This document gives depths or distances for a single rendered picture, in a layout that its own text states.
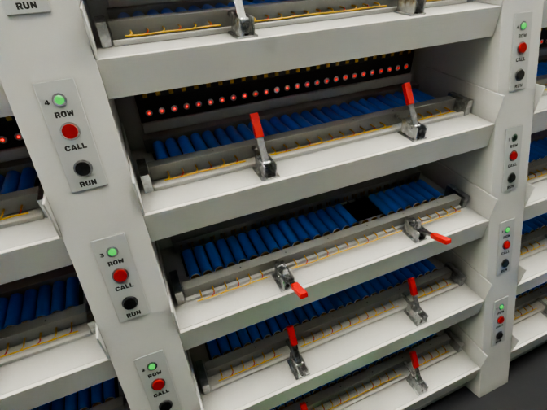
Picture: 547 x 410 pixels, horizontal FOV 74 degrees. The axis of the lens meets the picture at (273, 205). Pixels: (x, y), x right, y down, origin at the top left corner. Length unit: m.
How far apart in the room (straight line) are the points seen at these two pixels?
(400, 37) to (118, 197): 0.45
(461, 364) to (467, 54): 0.68
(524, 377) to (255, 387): 0.71
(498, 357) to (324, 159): 0.68
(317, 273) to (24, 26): 0.50
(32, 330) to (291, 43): 0.53
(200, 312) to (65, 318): 0.19
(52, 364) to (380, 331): 0.56
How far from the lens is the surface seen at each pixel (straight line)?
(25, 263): 0.53
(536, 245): 1.10
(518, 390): 1.13
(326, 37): 0.54
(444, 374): 0.98
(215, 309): 0.58
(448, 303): 0.87
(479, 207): 0.82
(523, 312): 1.18
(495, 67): 0.75
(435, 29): 0.65
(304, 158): 0.57
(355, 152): 0.59
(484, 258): 0.86
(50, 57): 0.47
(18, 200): 0.56
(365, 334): 0.77
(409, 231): 0.72
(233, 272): 0.60
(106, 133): 0.47
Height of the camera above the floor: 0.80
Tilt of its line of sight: 20 degrees down
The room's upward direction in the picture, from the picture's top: 9 degrees counter-clockwise
